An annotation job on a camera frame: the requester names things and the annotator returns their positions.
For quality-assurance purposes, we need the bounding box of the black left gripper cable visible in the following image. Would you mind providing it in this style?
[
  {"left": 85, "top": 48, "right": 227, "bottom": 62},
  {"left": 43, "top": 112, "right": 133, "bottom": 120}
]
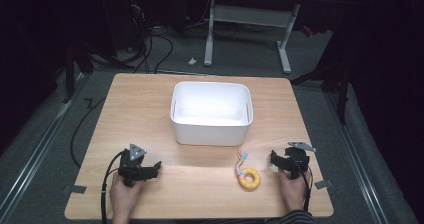
[{"left": 100, "top": 150, "right": 126, "bottom": 224}]

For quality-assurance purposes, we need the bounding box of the grey tape piece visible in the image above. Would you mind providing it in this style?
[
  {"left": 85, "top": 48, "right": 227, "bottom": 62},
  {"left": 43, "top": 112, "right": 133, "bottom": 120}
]
[
  {"left": 314, "top": 179, "right": 334, "bottom": 190},
  {"left": 62, "top": 184, "right": 88, "bottom": 195}
]

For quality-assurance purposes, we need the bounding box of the yellow ring rope toy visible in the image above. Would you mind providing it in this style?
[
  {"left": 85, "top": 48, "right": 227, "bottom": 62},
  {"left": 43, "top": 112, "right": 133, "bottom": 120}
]
[{"left": 234, "top": 150, "right": 262, "bottom": 193}]

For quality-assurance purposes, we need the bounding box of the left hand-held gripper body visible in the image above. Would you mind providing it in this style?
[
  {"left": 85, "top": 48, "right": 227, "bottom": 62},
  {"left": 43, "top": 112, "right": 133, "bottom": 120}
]
[{"left": 117, "top": 143, "right": 150, "bottom": 187}]

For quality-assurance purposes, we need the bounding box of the person's left hand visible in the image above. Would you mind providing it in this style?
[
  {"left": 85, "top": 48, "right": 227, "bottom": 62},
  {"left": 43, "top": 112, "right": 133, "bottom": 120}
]
[{"left": 109, "top": 173, "right": 145, "bottom": 220}]

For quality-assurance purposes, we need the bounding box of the white-legged desk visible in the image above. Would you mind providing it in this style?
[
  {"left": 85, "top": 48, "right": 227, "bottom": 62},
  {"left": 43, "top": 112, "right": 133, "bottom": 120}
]
[{"left": 201, "top": 0, "right": 345, "bottom": 75}]

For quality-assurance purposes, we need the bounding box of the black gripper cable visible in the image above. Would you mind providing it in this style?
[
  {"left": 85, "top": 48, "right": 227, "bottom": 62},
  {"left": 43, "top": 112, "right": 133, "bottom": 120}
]
[
  {"left": 289, "top": 154, "right": 314, "bottom": 214},
  {"left": 100, "top": 150, "right": 126, "bottom": 224}
]

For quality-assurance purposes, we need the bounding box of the black floor cable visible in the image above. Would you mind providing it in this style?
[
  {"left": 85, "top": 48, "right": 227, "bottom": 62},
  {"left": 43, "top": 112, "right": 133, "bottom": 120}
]
[{"left": 69, "top": 97, "right": 108, "bottom": 169}]

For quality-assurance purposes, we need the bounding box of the person's right hand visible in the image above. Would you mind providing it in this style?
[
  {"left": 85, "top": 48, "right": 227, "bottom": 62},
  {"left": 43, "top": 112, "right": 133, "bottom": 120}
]
[{"left": 278, "top": 168, "right": 314, "bottom": 213}]

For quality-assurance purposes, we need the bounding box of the bundle of black cables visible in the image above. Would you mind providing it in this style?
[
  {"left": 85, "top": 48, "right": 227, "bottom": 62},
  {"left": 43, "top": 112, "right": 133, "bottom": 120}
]
[{"left": 128, "top": 3, "right": 175, "bottom": 74}]

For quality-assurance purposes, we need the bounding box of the white plastic bin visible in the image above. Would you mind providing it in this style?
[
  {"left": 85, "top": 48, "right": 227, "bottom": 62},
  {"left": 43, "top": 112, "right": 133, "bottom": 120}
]
[{"left": 170, "top": 81, "right": 254, "bottom": 148}]

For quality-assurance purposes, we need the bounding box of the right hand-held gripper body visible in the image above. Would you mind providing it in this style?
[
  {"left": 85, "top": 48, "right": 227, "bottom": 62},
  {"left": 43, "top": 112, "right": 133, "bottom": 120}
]
[{"left": 283, "top": 141, "right": 317, "bottom": 181}]

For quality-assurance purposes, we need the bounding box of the metal floor rail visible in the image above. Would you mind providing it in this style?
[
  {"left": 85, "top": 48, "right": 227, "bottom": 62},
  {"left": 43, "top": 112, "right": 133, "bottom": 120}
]
[
  {"left": 324, "top": 92, "right": 391, "bottom": 224},
  {"left": 0, "top": 73, "right": 88, "bottom": 218}
]

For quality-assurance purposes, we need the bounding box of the black stand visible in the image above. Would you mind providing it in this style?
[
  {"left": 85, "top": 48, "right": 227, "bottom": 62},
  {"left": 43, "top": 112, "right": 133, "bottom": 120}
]
[
  {"left": 289, "top": 60, "right": 354, "bottom": 126},
  {"left": 61, "top": 42, "right": 101, "bottom": 105}
]

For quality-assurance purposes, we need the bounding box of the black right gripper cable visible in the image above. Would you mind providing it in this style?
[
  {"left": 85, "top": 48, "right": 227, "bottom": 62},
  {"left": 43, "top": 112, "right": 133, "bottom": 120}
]
[{"left": 289, "top": 154, "right": 314, "bottom": 214}]

